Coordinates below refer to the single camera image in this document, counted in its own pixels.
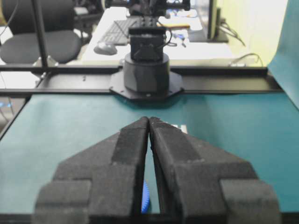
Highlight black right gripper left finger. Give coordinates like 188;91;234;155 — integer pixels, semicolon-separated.
34;117;149;224

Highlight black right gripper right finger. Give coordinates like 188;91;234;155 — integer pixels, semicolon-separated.
149;117;282;224

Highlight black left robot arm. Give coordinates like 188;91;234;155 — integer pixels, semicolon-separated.
105;0;190;93

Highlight large blue gear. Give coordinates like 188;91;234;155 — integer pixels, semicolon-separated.
141;181;150;214

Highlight grey computer mouse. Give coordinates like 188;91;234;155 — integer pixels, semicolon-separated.
93;42;118;56

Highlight white desk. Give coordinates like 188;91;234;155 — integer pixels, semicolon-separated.
82;7;237;66

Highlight black office chair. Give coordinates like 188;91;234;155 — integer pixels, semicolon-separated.
0;0;81;64

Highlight black computer monitor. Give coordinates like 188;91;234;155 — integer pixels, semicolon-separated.
207;0;228;43

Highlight black keyboard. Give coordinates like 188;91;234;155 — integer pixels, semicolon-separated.
99;18;137;46

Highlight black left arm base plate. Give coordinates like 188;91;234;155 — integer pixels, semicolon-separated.
109;71;183;101

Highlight black aluminium frame rail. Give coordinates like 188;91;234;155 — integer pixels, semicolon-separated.
0;66;282;100

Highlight black vertical frame post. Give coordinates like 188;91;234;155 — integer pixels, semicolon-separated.
31;0;49;67

